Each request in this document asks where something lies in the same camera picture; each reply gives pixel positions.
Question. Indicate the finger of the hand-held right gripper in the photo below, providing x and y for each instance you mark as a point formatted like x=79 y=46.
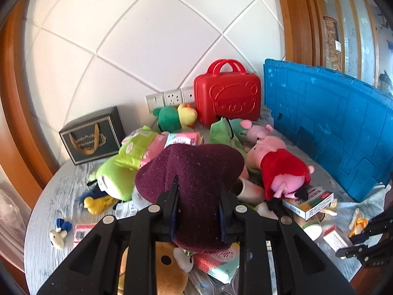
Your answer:
x=371 y=226
x=356 y=250

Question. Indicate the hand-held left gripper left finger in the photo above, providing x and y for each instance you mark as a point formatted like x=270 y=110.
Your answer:
x=173 y=221

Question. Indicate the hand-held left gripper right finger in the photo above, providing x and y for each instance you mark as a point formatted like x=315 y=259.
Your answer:
x=223 y=227

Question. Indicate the maroon knitted hat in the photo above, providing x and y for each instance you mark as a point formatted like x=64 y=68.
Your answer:
x=193 y=184

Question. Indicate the blue plastic storage crate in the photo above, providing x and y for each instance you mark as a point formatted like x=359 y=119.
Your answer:
x=322 y=113

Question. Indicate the yellow orange plush toy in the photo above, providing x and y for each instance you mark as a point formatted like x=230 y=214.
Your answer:
x=359 y=221

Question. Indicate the pink printed carton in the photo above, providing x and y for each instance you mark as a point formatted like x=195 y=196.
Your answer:
x=215 y=264

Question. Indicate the beige cup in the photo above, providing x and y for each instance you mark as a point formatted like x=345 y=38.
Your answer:
x=250 y=192

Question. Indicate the white capped bottle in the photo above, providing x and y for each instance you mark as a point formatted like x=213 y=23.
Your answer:
x=312 y=229

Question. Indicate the brown bear plush toy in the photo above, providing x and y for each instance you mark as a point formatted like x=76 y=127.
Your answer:
x=165 y=270

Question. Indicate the scattered white medicine boxes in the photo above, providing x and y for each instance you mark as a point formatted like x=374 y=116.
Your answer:
x=307 y=204

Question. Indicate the green caterpillar plush toy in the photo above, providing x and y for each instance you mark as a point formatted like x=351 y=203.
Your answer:
x=116 y=172

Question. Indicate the yellow duck toy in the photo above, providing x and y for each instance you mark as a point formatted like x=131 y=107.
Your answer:
x=98 y=204

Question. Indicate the pink pig plush red dress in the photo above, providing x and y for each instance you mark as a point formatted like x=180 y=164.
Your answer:
x=282 y=169

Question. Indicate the pink floral tissue packet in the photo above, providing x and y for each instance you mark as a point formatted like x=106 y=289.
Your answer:
x=182 y=138

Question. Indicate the dark blue plush toy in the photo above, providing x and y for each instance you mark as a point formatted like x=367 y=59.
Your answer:
x=92 y=194

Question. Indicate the pink white small box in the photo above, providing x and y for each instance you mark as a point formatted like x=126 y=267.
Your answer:
x=83 y=233

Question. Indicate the green round plush toy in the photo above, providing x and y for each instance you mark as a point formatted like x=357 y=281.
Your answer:
x=169 y=118

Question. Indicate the yellow chick plush toy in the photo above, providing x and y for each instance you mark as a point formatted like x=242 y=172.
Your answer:
x=187 y=115

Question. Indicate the dark gift box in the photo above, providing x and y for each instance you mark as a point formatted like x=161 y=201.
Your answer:
x=107 y=123

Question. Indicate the red toy suitcase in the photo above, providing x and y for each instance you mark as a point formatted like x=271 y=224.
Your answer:
x=227 y=98

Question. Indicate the clear plastic bag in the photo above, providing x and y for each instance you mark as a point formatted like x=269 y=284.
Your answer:
x=12 y=215

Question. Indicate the rolled patterned carpet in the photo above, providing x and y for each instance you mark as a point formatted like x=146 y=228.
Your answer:
x=332 y=43

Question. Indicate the wooden partition screen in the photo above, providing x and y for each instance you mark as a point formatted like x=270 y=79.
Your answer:
x=353 y=21

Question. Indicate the white wall switch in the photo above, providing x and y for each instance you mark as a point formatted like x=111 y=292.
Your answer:
x=155 y=102

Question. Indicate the white wall socket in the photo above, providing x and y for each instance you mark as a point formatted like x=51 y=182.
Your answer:
x=173 y=97
x=188 y=93

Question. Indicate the wooden wall frame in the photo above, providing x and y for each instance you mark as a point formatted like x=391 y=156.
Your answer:
x=18 y=83
x=297 y=15

